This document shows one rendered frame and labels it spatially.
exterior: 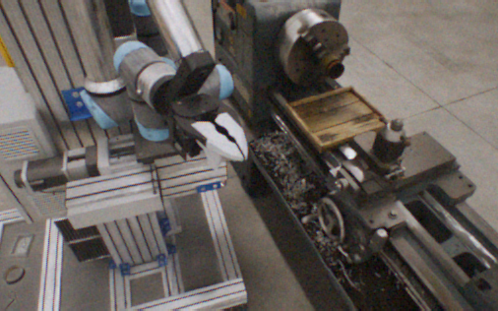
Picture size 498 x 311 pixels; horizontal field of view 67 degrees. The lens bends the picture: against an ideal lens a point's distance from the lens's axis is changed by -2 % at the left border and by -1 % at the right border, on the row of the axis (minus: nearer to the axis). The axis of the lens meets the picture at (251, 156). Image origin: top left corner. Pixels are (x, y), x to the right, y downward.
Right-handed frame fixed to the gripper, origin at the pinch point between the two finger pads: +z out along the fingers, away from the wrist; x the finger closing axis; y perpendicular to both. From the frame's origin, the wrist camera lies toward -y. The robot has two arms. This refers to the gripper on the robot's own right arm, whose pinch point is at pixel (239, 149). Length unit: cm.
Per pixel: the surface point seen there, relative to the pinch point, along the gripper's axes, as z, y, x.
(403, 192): -3, 57, -81
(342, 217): -13, 69, -64
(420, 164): -5, 49, -90
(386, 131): -15, 34, -73
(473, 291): 32, 60, -67
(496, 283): 34, 55, -71
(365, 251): 0, 76, -65
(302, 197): -42, 93, -79
